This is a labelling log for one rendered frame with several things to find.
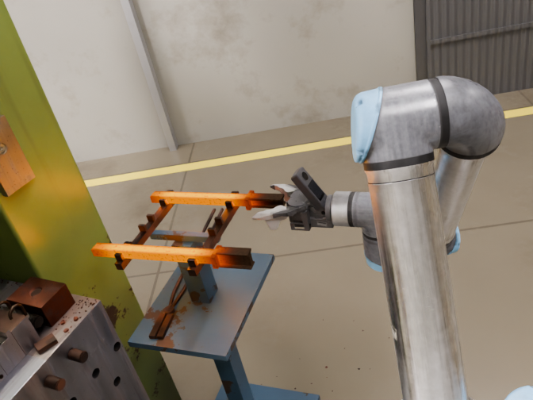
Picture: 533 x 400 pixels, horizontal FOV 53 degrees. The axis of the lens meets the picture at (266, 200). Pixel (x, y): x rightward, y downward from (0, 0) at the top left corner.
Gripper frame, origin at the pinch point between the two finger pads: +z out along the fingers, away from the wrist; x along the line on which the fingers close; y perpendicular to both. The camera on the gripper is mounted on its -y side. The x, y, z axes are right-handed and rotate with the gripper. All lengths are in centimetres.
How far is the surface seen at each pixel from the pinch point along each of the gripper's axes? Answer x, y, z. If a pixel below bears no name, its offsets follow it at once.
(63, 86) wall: 183, 36, 230
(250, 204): -1.9, 0.4, 2.4
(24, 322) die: -52, -1, 38
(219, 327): -23.1, 26.4, 9.3
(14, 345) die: -56, 1, 38
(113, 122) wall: 192, 70, 205
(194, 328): -24.8, 26.4, 16.1
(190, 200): -1.6, 0.0, 20.8
